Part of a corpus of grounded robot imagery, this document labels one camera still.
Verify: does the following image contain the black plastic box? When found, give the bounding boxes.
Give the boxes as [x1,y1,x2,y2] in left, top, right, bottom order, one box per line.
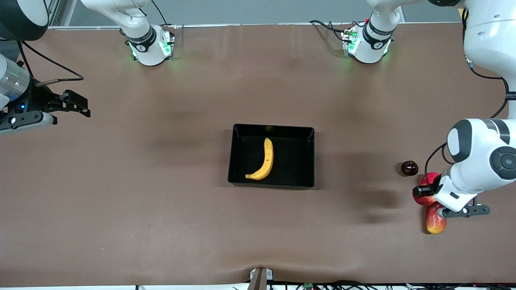
[227,123,315,190]

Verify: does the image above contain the silver table edge rail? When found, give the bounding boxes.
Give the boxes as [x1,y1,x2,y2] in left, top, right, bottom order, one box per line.
[48,22,462,30]

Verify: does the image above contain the black base cable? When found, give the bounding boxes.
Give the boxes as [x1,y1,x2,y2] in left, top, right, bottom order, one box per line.
[151,0,169,27]
[309,19,355,41]

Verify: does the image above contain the aluminium frame profile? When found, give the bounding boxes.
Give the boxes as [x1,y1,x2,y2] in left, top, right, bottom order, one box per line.
[48,0,79,28]

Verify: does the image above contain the brown table mat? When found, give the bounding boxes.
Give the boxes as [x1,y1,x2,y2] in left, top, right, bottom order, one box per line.
[0,23,516,287]

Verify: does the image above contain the yellow banana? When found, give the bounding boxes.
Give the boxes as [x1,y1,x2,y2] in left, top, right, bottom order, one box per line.
[245,138,274,180]

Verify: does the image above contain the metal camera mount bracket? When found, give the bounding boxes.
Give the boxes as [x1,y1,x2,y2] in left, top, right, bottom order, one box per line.
[249,267,274,290]

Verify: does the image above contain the red yellow mango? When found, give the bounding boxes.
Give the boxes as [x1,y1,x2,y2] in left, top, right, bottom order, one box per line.
[426,201,447,234]

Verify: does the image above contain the red yellow-speckled apple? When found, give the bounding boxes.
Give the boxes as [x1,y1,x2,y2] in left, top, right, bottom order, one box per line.
[412,186,439,207]

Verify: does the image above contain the red round peach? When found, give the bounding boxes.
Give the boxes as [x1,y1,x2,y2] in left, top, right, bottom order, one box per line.
[421,172,443,189]

